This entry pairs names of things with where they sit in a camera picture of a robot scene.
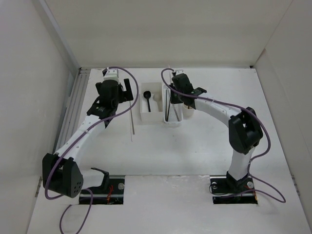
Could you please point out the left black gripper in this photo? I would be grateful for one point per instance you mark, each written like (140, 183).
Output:
(126, 95)

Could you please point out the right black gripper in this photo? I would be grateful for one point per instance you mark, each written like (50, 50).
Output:
(173, 100)

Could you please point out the light wooden chopstick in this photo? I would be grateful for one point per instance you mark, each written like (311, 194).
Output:
(131, 134)

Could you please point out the black chopstick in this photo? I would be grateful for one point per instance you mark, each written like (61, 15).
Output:
(166, 104)
(168, 112)

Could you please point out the silver metal chopstick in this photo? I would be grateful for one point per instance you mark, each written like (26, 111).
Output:
(130, 104)

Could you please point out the beige plastic spoon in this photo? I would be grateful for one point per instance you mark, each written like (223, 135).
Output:
(158, 100)

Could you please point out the black plastic spoon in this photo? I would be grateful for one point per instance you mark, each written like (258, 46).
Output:
(147, 96)

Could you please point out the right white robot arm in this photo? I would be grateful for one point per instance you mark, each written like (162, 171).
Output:
(245, 131)

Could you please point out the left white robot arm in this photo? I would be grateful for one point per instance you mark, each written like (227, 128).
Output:
(60, 171)

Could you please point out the white perforated tray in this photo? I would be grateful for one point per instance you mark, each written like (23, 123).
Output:
(172, 117)

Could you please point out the white paper cup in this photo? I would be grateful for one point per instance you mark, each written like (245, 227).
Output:
(187, 111)

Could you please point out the white square box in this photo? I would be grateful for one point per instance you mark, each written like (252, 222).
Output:
(154, 115)

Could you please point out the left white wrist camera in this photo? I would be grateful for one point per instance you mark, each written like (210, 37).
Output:
(110, 74)

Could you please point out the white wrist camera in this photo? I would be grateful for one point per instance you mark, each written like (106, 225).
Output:
(179, 72)
(110, 74)

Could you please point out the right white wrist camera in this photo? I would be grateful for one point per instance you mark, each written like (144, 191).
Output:
(179, 72)

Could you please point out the aluminium rail frame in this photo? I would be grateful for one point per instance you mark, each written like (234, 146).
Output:
(72, 107)

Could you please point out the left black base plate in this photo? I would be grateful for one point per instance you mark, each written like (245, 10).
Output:
(107, 189)

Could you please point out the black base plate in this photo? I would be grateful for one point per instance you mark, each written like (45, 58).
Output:
(107, 189)
(225, 191)

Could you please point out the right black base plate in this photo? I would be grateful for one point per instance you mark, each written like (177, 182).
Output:
(225, 191)

